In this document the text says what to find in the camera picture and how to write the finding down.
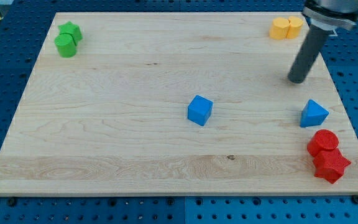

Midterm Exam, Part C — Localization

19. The wooden board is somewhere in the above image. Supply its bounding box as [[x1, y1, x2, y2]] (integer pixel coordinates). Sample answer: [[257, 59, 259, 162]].
[[0, 12, 358, 197]]

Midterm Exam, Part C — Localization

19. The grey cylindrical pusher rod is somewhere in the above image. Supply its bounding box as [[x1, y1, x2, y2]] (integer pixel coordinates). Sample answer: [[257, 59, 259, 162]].
[[287, 25, 331, 84]]

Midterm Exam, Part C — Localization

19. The green cylinder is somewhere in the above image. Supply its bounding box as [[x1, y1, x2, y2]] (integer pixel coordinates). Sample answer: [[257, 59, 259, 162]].
[[54, 34, 77, 58]]

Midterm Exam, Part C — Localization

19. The yellow hexagon block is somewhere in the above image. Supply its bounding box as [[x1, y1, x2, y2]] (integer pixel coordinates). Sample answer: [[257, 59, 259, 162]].
[[269, 17, 290, 40]]

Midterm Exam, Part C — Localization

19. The red cylinder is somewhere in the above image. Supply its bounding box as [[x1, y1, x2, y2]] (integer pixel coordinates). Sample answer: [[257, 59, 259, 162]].
[[307, 129, 339, 157]]

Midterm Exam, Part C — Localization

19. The blue cube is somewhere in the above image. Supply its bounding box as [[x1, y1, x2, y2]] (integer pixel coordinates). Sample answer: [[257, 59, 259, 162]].
[[187, 95, 213, 126]]

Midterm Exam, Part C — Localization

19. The blue triangular prism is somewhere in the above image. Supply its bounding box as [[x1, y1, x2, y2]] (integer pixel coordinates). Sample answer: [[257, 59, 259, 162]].
[[300, 99, 329, 128]]

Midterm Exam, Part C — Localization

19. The red star block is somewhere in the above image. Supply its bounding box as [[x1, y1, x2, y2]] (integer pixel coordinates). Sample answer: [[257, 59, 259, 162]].
[[313, 148, 351, 184]]

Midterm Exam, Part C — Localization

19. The green star block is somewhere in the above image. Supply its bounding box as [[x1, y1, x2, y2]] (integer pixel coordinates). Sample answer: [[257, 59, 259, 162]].
[[58, 21, 83, 45]]

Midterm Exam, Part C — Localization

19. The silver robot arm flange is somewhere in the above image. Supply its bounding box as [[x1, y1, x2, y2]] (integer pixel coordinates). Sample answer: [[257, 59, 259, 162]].
[[302, 0, 358, 30]]

